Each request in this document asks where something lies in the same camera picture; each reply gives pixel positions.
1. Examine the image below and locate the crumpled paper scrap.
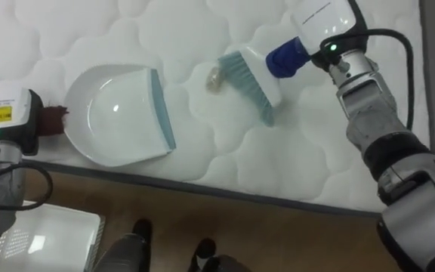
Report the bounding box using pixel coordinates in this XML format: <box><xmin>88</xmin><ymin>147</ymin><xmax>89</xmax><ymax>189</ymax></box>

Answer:
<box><xmin>205</xmin><ymin>66</ymin><xmax>224</xmax><ymax>93</ymax></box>

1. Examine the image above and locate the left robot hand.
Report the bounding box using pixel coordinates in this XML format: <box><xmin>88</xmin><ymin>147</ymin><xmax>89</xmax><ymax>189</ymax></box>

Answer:
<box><xmin>0</xmin><ymin>88</ymin><xmax>45</xmax><ymax>156</ymax></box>

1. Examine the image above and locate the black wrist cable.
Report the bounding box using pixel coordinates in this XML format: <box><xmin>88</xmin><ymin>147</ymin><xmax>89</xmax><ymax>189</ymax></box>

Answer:
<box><xmin>319</xmin><ymin>28</ymin><xmax>415</xmax><ymax>131</ymax></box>
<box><xmin>0</xmin><ymin>141</ymin><xmax>54</xmax><ymax>212</ymax></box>

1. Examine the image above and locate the white dustpan with red handle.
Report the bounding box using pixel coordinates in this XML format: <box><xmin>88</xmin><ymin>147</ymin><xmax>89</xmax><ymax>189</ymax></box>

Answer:
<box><xmin>38</xmin><ymin>63</ymin><xmax>177</xmax><ymax>168</ymax></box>

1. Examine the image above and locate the white plastic basket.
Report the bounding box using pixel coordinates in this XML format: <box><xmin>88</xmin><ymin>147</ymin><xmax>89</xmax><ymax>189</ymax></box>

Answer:
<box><xmin>0</xmin><ymin>200</ymin><xmax>106</xmax><ymax>272</ymax></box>

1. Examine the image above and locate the white brush with blue handle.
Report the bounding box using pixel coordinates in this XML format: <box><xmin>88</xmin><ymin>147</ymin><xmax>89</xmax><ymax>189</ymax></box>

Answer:
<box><xmin>217</xmin><ymin>36</ymin><xmax>312</xmax><ymax>128</ymax></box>

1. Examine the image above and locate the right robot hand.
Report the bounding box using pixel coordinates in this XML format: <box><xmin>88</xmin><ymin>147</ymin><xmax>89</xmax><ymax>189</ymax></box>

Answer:
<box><xmin>291</xmin><ymin>0</ymin><xmax>372</xmax><ymax>73</ymax></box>

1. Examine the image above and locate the white quilted mattress bed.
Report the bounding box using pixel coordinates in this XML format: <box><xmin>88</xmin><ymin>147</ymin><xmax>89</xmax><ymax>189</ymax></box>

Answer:
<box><xmin>0</xmin><ymin>0</ymin><xmax>435</xmax><ymax>219</ymax></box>

